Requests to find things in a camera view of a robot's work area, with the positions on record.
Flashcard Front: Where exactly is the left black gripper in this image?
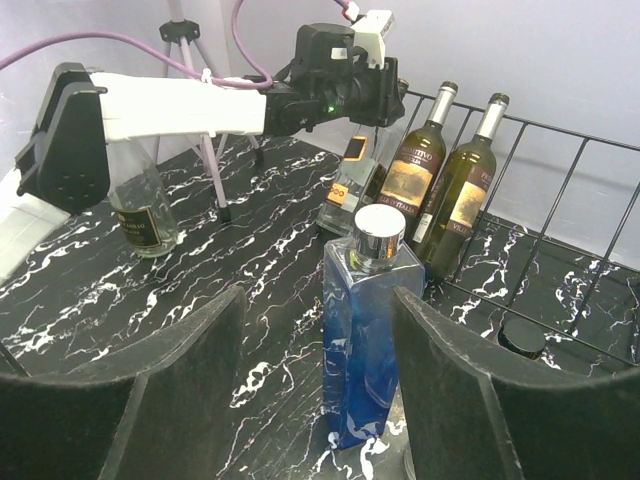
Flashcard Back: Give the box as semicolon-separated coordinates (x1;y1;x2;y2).
344;57;406;128

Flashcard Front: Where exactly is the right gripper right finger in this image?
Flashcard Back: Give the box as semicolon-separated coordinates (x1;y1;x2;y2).
391;287;639;479

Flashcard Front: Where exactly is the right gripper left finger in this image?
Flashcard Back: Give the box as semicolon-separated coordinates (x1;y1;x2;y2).
1;287;246;479

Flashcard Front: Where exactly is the clear square bottle orange label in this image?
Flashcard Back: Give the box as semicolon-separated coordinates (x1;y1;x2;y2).
316;124;402;237

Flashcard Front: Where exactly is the dark green wine bottle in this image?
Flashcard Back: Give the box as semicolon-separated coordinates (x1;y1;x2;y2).
376;81;458;241
410;93;510;282

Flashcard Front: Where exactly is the clear round bottle cork stopper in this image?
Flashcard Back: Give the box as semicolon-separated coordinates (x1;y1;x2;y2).
496;318;546;360

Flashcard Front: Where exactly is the blue square glass bottle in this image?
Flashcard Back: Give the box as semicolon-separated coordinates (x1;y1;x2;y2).
322;204;425;450

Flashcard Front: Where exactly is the tall clear bottle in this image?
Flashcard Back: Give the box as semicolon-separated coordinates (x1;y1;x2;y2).
106;140;178;258

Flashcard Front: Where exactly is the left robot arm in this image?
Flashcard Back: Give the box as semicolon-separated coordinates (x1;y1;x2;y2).
1;22;405;277

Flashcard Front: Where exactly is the lilac music stand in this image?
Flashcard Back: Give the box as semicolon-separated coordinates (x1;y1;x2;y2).
152;0;266;224

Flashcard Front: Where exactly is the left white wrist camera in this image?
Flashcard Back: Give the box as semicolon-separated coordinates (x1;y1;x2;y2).
351;10;395;68

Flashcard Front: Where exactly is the black wire wine rack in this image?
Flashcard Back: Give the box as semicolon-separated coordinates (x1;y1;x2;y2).
424;89;639;377

